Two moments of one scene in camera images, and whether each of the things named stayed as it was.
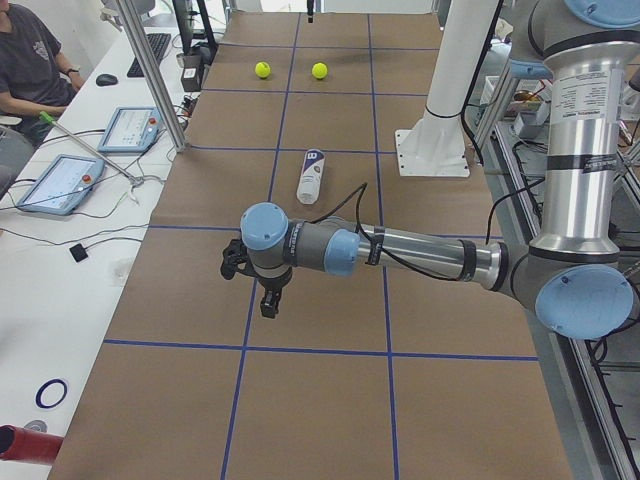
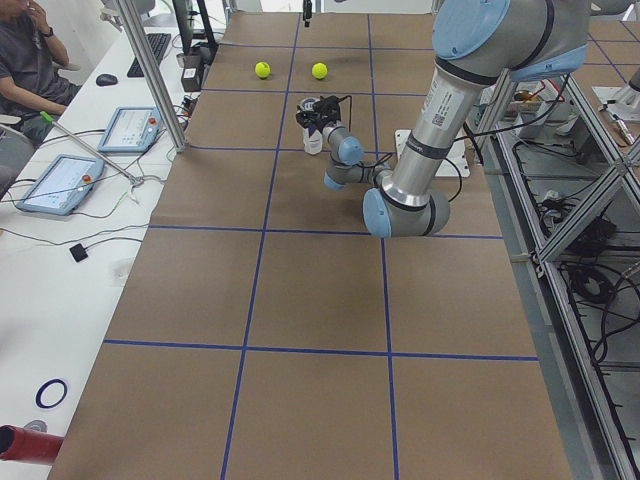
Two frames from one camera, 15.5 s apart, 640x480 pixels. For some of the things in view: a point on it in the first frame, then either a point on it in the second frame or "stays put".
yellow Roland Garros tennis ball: x=262 y=69 stays put
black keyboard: x=158 y=44 stays put
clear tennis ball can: x=310 y=179 → x=308 y=122
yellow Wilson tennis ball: x=319 y=70 stays put
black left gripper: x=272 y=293 → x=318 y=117
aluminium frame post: x=142 y=52 stays put
